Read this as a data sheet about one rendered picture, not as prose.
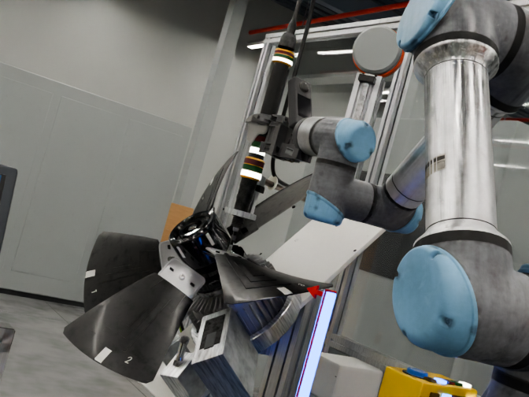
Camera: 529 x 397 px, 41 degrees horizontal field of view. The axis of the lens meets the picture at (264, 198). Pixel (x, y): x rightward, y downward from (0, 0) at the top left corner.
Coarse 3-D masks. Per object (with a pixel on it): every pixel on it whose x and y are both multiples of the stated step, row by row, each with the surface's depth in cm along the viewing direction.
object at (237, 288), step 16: (224, 256) 145; (224, 272) 135; (240, 272) 136; (256, 272) 137; (272, 272) 141; (224, 288) 129; (240, 288) 129; (256, 288) 129; (272, 288) 130; (288, 288) 131; (304, 288) 131; (320, 288) 132
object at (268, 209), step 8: (296, 184) 154; (304, 184) 159; (280, 192) 154; (288, 192) 157; (296, 192) 161; (304, 192) 165; (264, 200) 154; (272, 200) 156; (280, 200) 159; (288, 200) 162; (296, 200) 166; (256, 208) 155; (264, 208) 158; (272, 208) 161; (280, 208) 163; (288, 208) 167; (264, 216) 162; (272, 216) 164
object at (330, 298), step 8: (328, 296) 121; (328, 304) 121; (328, 312) 121; (320, 320) 120; (328, 320) 121; (320, 328) 121; (320, 336) 121; (320, 344) 121; (312, 352) 120; (312, 360) 120; (312, 368) 121; (304, 376) 120; (312, 376) 121; (304, 384) 120; (304, 392) 120
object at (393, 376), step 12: (396, 372) 134; (384, 384) 135; (396, 384) 133; (408, 384) 130; (420, 384) 128; (432, 384) 129; (444, 384) 132; (384, 396) 134; (396, 396) 132; (408, 396) 130; (420, 396) 128; (468, 396) 135
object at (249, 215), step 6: (264, 180) 155; (258, 186) 152; (258, 192) 153; (252, 204) 152; (228, 210) 148; (234, 210) 147; (240, 210) 147; (252, 210) 152; (240, 216) 147; (246, 216) 148; (252, 216) 148
